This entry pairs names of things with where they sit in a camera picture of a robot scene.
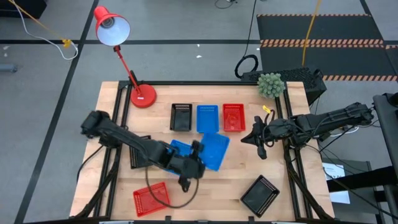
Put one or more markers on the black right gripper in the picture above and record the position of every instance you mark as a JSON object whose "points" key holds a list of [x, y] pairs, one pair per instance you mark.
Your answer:
{"points": [[264, 133]]}

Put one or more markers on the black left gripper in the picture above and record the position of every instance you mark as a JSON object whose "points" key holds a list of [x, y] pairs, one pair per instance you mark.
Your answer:
{"points": [[186, 166]]}

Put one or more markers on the blue plastic basket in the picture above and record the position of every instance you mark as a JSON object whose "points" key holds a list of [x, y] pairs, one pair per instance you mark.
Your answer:
{"points": [[216, 151], [183, 148], [207, 119]]}

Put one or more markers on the red plastic basket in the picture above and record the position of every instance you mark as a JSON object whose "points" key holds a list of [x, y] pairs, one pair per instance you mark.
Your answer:
{"points": [[234, 117], [141, 199]]}

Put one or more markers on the black plastic basket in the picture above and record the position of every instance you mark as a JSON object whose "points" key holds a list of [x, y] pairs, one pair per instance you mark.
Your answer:
{"points": [[138, 161], [259, 196], [181, 119]]}

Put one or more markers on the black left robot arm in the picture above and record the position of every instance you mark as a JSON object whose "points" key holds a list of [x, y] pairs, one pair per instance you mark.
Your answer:
{"points": [[124, 137]]}

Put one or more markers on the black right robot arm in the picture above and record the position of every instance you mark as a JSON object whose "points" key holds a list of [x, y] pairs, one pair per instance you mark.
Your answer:
{"points": [[326, 121]]}

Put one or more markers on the green artificial plant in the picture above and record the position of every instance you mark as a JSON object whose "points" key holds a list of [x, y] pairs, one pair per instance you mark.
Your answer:
{"points": [[270, 86]]}

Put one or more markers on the black computer case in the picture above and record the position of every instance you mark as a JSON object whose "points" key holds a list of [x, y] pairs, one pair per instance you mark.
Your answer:
{"points": [[298, 76]]}

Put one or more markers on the red desk lamp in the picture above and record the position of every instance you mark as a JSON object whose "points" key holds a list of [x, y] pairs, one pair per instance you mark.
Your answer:
{"points": [[143, 96]]}

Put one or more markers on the white paper sheet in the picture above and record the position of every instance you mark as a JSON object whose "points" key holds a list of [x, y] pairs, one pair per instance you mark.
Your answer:
{"points": [[334, 171]]}

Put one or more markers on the black hazard-striped floor mat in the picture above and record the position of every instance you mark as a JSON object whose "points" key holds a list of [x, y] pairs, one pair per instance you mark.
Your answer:
{"points": [[326, 29]]}

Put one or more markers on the black side desk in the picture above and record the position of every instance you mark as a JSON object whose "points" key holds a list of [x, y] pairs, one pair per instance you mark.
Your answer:
{"points": [[387, 140]]}

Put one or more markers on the grey floor object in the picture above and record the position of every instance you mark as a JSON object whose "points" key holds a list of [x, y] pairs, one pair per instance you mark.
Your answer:
{"points": [[7, 68]]}

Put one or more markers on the black box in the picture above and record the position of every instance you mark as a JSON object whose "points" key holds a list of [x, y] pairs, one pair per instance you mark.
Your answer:
{"points": [[21, 7]]}

